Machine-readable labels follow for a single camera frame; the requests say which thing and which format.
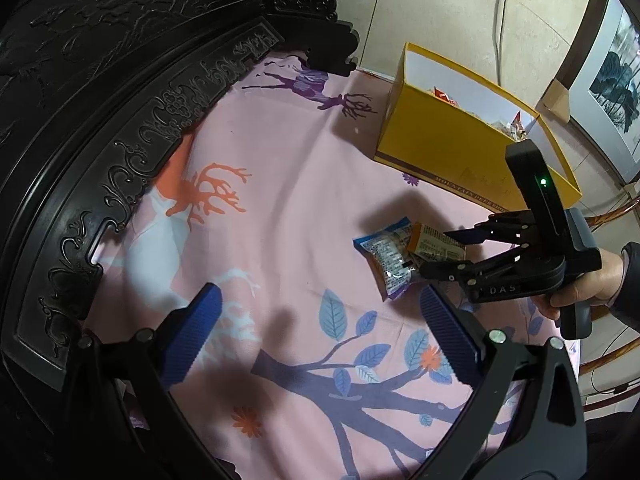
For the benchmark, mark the blue snack packet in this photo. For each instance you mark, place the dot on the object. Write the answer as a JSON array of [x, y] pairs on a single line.
[[387, 255]]

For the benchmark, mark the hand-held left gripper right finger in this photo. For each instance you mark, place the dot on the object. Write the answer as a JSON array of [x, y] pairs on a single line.
[[450, 335]]

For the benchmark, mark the pink printed tablecloth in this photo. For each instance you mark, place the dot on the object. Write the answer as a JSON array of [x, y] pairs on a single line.
[[280, 175]]

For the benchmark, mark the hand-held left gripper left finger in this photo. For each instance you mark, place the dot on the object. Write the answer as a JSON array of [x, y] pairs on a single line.
[[195, 330]]

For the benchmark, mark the brown label peanut bag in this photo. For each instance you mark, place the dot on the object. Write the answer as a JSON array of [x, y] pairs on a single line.
[[505, 129]]

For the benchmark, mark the cardboard corner protector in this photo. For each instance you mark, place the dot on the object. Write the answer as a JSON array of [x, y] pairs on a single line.
[[554, 105]]

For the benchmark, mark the framed lotus painting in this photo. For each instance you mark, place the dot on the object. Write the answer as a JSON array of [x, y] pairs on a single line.
[[615, 85]]

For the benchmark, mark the carved dark wood bench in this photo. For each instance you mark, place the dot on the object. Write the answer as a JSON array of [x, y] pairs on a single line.
[[100, 60]]

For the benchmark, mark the person's right hand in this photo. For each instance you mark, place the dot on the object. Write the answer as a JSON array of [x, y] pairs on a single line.
[[607, 280]]

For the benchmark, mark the yellow cardboard box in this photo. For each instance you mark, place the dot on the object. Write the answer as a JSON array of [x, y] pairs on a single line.
[[430, 145]]

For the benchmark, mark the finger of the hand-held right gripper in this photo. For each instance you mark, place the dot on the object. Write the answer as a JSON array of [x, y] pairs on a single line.
[[445, 271], [480, 232]]

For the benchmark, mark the orange snack packet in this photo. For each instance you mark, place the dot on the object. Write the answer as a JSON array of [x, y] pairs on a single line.
[[430, 242]]

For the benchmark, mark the person's right forearm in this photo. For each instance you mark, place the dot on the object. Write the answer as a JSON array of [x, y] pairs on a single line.
[[631, 280]]

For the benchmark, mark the red peanut packet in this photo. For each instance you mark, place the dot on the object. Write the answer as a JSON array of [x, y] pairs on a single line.
[[442, 95]]

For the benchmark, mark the wooden chair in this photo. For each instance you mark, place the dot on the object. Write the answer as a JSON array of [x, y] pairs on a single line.
[[607, 216]]

